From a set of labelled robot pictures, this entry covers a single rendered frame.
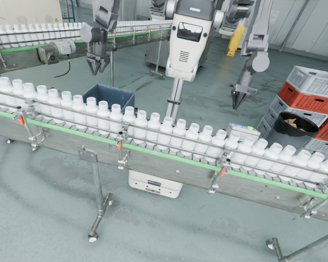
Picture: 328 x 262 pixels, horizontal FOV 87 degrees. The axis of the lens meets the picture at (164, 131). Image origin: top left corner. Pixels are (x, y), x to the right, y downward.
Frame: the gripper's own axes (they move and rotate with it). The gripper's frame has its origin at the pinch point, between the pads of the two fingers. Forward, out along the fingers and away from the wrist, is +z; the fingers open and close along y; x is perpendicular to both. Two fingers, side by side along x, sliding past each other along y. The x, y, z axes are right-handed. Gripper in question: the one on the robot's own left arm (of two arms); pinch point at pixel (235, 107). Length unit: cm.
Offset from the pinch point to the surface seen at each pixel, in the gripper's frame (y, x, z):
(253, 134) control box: 18.8, 4.9, 11.7
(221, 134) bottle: -4.9, -4.2, 11.6
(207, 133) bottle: -9.6, -1.4, 13.2
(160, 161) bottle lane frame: -24.3, 7.4, 33.6
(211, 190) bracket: -0.2, -4.4, 39.4
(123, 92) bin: -47, 76, 13
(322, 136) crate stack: 255, 128, 26
